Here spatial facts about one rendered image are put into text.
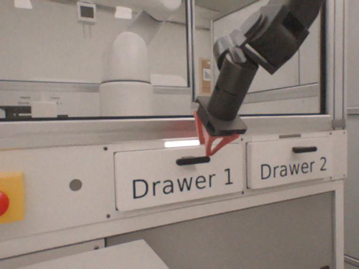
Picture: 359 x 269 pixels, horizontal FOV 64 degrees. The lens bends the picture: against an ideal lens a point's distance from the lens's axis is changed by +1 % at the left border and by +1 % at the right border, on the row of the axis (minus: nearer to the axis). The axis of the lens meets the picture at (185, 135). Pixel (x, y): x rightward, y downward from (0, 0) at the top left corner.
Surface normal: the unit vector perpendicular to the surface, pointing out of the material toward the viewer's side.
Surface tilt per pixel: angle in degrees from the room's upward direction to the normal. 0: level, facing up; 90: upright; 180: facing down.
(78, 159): 90
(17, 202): 90
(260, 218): 90
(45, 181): 90
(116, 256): 0
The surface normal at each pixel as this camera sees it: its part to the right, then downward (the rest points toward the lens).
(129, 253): -0.03, -1.00
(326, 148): 0.46, 0.04
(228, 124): 0.25, -0.75
